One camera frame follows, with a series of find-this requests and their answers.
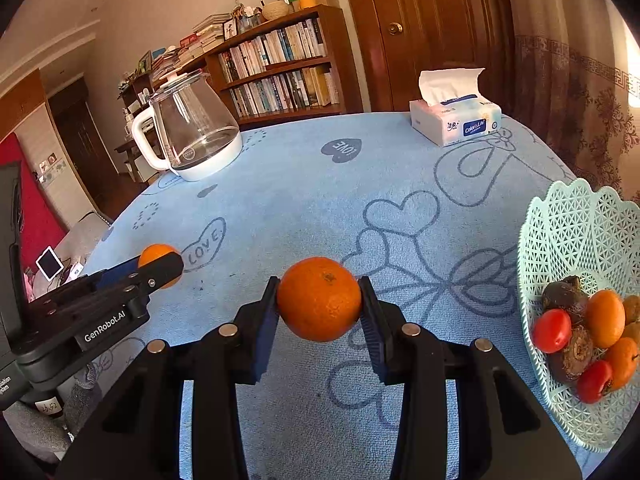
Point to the mandarin orange with stem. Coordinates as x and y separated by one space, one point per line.
623 358

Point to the tissue pack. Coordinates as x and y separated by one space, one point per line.
451 108

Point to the brown wooden door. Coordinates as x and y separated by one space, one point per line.
437 34

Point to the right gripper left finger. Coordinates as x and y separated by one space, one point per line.
134 433

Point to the red cherry tomato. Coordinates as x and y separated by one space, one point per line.
595 382
552 331

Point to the blue patterned tablecloth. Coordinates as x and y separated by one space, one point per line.
435 229

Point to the grey cushioned chair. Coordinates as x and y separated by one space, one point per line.
79 242

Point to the wooden bookshelf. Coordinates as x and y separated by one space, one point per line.
292 68

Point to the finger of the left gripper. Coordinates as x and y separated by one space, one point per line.
111 276
134 290

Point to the wooden side desk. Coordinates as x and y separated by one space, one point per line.
139 169

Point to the small dark water chestnut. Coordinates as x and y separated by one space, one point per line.
568 364

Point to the smooth orange kumquat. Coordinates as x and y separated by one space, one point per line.
159 266

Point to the patterned beige curtain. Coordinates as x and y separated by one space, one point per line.
577 87

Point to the light blue lattice basket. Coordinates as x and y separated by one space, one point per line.
575 242

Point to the glass electric kettle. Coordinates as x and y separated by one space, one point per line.
187 129

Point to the brass door knob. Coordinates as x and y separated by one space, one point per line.
395 29

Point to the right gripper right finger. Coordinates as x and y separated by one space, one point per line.
504 432

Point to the large dark water chestnut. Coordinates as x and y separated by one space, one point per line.
567 295

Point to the longan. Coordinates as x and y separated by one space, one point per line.
632 330
632 309

